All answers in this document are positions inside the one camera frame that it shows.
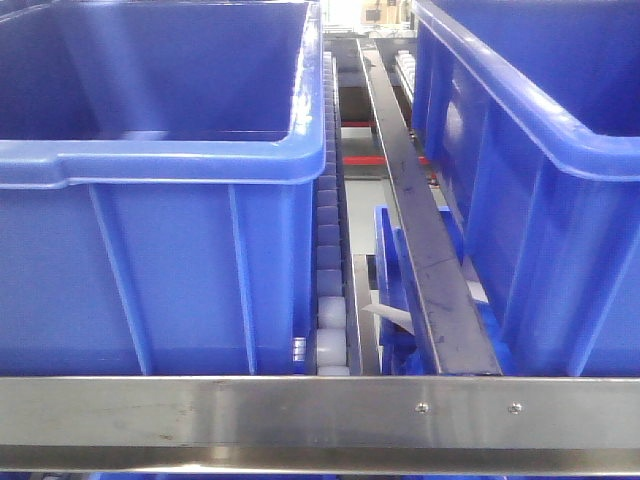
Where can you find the steel divider bar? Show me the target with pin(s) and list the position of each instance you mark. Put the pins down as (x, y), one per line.
(449, 330)

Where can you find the large blue bin left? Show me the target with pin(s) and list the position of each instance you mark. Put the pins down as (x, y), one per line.
(158, 169)

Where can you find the large blue bin right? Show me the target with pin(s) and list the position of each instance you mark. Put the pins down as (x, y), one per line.
(530, 112)

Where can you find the white roller track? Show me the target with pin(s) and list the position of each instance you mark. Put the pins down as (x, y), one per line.
(331, 345)

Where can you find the blue bin on lower level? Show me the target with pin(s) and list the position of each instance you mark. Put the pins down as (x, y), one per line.
(400, 354)

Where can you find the steel front shelf rail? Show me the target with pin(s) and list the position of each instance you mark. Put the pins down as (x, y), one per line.
(383, 425)

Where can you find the large blue bin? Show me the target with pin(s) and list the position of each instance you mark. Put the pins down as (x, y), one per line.
(158, 169)
(530, 112)

